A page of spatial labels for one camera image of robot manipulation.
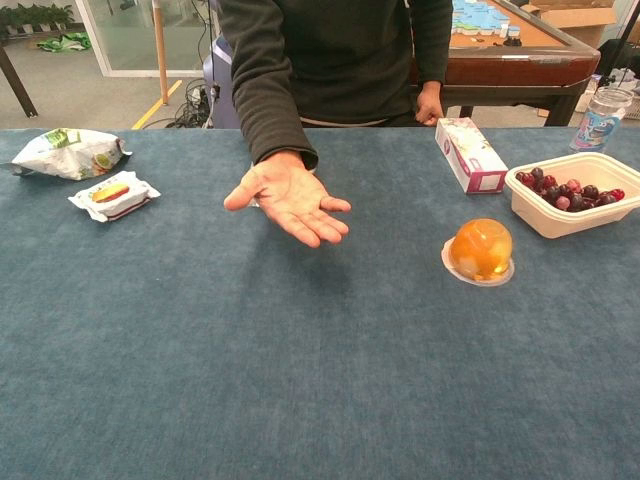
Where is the person's left hand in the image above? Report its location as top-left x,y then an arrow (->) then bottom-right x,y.
415,80 -> 445,127

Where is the person's right hand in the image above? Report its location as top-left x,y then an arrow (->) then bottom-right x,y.
223,149 -> 353,250

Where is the orange jelly cup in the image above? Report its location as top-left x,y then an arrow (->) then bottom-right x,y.
440,217 -> 516,288

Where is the white pink carton box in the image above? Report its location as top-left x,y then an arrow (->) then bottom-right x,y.
434,117 -> 509,195

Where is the person's left arm dark sleeve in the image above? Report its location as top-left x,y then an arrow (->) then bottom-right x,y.
409,0 -> 454,85

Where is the person's arm dark sleeve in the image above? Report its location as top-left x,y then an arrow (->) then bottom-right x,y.
409,0 -> 454,85
217,0 -> 320,170

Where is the brown wooden game table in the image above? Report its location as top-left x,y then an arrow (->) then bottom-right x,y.
439,0 -> 602,127

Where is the person's torso dark sweater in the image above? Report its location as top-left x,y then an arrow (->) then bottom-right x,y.
279,0 -> 426,128

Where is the blue jigsaw puzzle map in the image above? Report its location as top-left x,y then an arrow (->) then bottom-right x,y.
451,0 -> 512,37

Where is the person's right arm dark sleeve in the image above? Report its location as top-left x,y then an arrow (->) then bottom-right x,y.
217,0 -> 320,170

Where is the blue grey machine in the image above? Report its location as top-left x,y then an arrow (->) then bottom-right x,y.
202,0 -> 246,130

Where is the cardboard box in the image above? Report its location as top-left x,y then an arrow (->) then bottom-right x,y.
519,0 -> 619,49

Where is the clear jar with blue label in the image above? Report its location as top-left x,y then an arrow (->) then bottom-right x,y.
568,85 -> 635,154

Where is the small white snack packet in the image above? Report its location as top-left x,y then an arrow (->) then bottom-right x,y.
67,170 -> 162,223

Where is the blue felt table cloth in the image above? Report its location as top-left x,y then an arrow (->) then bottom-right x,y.
0,127 -> 640,480

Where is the beige plastic container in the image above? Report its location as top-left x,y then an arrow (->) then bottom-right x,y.
504,152 -> 640,240

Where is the wooden pole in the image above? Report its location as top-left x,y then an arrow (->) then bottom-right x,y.
151,0 -> 171,107

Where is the black tripod stand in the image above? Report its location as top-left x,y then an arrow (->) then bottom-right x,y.
597,0 -> 640,87

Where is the green white snack bag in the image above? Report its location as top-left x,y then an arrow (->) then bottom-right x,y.
0,127 -> 134,182

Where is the white framed glass partition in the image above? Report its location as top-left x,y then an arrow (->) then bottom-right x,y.
74,0 -> 214,79

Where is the green cloth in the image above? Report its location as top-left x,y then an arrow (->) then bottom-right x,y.
35,30 -> 94,53

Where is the black table leg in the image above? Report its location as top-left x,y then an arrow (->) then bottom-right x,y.
0,43 -> 40,120

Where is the row of potted plants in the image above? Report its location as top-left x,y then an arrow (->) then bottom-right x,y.
0,3 -> 75,37

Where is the bundle of floor cables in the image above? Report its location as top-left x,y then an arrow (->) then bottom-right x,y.
166,77 -> 214,130

